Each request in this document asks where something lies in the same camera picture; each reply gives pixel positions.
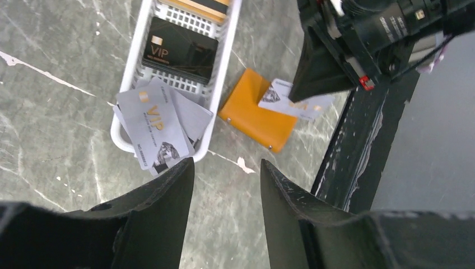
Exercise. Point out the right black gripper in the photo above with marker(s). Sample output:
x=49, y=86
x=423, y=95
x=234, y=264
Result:
x=334, y=57

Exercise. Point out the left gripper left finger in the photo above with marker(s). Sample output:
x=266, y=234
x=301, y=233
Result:
x=143, y=228

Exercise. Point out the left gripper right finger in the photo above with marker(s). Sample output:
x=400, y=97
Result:
x=303, y=231

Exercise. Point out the silver VIP card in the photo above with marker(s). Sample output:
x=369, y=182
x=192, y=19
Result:
x=276, y=99

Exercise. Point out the white plastic basket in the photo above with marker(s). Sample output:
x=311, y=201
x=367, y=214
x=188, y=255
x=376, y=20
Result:
x=209, y=94

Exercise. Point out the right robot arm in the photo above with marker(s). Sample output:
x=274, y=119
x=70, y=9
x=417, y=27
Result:
x=372, y=44

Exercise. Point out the gold cards stack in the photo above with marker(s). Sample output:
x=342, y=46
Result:
x=211, y=10

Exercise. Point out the black VIP cards stack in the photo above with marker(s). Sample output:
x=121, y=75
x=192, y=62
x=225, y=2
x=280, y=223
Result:
x=179, y=51

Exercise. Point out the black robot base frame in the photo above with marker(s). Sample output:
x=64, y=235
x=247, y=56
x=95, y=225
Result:
x=352, y=166

